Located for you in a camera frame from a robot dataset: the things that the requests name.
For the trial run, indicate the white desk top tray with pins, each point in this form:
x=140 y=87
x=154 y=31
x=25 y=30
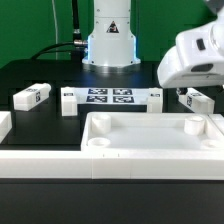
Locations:
x=150 y=131

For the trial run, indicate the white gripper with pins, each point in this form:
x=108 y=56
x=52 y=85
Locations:
x=196 y=60

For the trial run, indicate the white marker base bracket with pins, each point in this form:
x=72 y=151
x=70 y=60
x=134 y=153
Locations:
x=72 y=97

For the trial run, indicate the white front fence bar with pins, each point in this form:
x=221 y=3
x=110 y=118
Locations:
x=81 y=165

